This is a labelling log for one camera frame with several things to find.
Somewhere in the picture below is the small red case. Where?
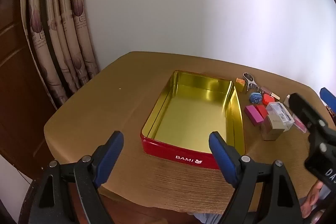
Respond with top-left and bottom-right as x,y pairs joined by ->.
262,94 -> 275,106

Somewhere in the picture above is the beige cardboard box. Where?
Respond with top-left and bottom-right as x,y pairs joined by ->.
261,114 -> 286,141

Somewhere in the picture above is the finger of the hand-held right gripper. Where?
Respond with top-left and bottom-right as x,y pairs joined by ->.
289,93 -> 330,135
320,88 -> 336,109

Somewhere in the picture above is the brown wooden door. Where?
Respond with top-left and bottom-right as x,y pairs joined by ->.
0,0 -> 57,180

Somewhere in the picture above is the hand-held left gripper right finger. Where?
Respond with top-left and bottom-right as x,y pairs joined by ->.
209,131 -> 303,224

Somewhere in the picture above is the red block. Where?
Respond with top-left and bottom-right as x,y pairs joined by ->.
256,105 -> 269,119

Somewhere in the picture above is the metal nail clipper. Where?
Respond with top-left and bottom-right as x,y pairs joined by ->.
243,72 -> 264,94

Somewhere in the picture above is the clear plastic box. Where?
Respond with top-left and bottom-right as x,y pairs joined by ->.
266,102 -> 295,125

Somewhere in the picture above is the magenta block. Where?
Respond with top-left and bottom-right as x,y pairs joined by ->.
245,105 -> 264,126

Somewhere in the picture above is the person's right hand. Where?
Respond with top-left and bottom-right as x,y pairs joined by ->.
301,182 -> 328,218

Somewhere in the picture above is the pink packet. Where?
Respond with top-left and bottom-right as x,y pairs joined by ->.
293,114 -> 309,132

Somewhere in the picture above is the small orange block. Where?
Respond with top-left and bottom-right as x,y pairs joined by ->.
235,78 -> 246,93

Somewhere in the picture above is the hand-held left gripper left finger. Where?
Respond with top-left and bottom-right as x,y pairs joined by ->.
18,131 -> 124,224

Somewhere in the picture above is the red tin box gold interior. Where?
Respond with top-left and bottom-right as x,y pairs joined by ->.
140,70 -> 246,170

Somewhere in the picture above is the small brown pink block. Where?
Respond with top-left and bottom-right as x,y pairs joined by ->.
263,86 -> 281,102

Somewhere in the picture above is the beige leaf-print curtain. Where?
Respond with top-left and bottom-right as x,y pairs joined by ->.
20,0 -> 100,109

